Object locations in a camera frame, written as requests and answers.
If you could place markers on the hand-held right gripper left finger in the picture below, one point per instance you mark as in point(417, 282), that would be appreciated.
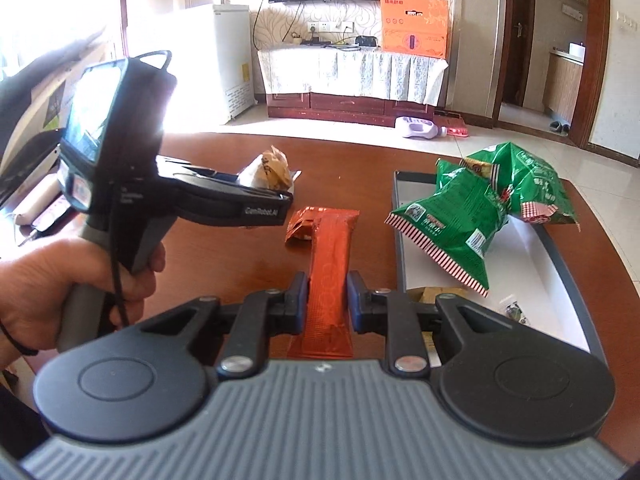
point(300, 302)

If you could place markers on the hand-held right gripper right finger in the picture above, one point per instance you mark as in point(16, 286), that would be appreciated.
point(355, 302)

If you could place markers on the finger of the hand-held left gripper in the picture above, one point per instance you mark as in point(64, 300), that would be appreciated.
point(226, 176)
point(250, 191)

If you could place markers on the brown snack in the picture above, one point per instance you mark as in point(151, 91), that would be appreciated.
point(272, 170)

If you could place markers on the long red-orange snack packet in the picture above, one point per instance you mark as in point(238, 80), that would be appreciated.
point(327, 280)

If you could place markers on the short orange snack packet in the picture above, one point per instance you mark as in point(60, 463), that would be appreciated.
point(299, 226)

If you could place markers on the olive brown snack packet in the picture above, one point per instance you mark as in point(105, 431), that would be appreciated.
point(435, 294)

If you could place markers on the clear packet of dark snack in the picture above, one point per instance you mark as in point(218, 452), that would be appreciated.
point(515, 310)

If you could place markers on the white tray with dark rim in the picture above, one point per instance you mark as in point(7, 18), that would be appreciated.
point(545, 280)

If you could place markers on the person's left hand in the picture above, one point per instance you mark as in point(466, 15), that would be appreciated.
point(45, 290)

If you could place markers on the white chest freezer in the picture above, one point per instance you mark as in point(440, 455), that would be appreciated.
point(210, 65)

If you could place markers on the green striped snack bag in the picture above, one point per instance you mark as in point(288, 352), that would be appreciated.
point(450, 230)
point(535, 185)

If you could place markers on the dark wooden television cabinet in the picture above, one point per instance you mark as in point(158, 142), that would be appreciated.
point(350, 110)

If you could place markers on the white patterned cabinet cloth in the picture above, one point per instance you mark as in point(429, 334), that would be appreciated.
point(350, 72)

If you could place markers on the white and purple bottle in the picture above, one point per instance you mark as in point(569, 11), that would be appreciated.
point(420, 128)

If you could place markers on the green snack bag orange label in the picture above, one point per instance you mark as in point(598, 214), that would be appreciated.
point(480, 162)

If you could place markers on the small black box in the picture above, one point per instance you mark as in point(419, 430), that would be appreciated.
point(366, 40)

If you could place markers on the red item on floor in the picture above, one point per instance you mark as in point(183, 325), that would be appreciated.
point(459, 132)

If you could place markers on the black wrist band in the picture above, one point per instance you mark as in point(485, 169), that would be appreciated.
point(20, 344)

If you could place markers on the orange cardboard box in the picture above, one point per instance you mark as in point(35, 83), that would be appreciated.
point(414, 25)

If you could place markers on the pair of dark slippers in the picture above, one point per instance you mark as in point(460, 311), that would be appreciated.
point(559, 128)

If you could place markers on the wooden kitchen cabinet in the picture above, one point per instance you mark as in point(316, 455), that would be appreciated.
point(562, 85)

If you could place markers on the dark wooden door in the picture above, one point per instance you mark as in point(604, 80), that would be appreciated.
point(515, 35)

